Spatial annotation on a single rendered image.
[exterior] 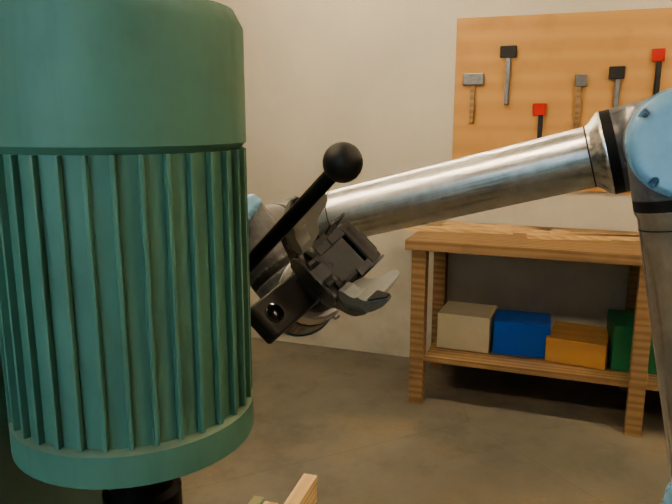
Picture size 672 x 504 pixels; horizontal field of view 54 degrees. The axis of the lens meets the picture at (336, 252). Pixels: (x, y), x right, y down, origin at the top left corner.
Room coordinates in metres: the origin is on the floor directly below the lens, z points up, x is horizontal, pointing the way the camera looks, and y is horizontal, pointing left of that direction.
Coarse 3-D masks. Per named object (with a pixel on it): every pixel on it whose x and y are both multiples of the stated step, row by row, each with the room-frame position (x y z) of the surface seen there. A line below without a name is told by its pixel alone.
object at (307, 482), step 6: (306, 474) 0.84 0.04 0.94; (300, 480) 0.83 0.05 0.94; (306, 480) 0.83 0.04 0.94; (312, 480) 0.83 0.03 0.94; (300, 486) 0.81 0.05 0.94; (306, 486) 0.81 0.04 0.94; (312, 486) 0.82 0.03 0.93; (294, 492) 0.80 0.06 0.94; (300, 492) 0.80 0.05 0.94; (306, 492) 0.80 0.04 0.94; (312, 492) 0.82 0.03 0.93; (288, 498) 0.78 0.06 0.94; (294, 498) 0.78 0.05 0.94; (300, 498) 0.78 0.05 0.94; (306, 498) 0.80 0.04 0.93; (312, 498) 0.82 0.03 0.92
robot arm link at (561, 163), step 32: (576, 128) 0.93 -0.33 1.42; (608, 128) 0.87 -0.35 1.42; (480, 160) 0.95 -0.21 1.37; (512, 160) 0.92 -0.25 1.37; (544, 160) 0.90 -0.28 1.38; (576, 160) 0.89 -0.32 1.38; (608, 160) 0.86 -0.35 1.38; (352, 192) 1.01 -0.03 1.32; (384, 192) 0.99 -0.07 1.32; (416, 192) 0.96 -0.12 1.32; (448, 192) 0.95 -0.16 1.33; (480, 192) 0.93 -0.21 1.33; (512, 192) 0.92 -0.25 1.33; (544, 192) 0.91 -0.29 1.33; (320, 224) 1.02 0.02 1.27; (384, 224) 0.99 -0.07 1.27; (416, 224) 0.99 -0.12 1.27
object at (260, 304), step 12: (276, 288) 0.75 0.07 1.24; (288, 288) 0.76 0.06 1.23; (300, 288) 0.77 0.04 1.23; (264, 300) 0.72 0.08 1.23; (276, 300) 0.73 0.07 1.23; (288, 300) 0.74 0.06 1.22; (300, 300) 0.75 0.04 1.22; (312, 300) 0.76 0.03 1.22; (252, 312) 0.71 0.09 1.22; (264, 312) 0.71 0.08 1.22; (276, 312) 0.71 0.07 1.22; (288, 312) 0.73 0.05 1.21; (300, 312) 0.74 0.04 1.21; (252, 324) 0.71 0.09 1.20; (264, 324) 0.70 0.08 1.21; (276, 324) 0.71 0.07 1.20; (288, 324) 0.72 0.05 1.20; (264, 336) 0.71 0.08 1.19; (276, 336) 0.70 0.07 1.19
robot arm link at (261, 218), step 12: (252, 204) 0.94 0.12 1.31; (252, 216) 0.92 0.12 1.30; (264, 216) 0.94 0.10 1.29; (276, 216) 0.96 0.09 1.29; (252, 228) 0.92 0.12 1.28; (264, 228) 0.92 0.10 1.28; (252, 240) 0.91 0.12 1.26; (276, 252) 0.91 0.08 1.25; (264, 264) 0.90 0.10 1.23; (276, 264) 0.90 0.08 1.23; (252, 276) 0.91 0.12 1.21; (264, 276) 0.90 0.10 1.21; (252, 288) 0.92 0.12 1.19
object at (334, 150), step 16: (336, 144) 0.56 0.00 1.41; (352, 144) 0.56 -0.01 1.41; (336, 160) 0.55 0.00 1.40; (352, 160) 0.55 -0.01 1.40; (320, 176) 0.57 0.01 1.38; (336, 176) 0.55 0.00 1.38; (352, 176) 0.56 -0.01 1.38; (304, 192) 0.57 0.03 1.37; (320, 192) 0.57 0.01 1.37; (304, 208) 0.57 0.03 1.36; (288, 224) 0.57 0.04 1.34; (272, 240) 0.58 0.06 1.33; (256, 256) 0.58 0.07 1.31
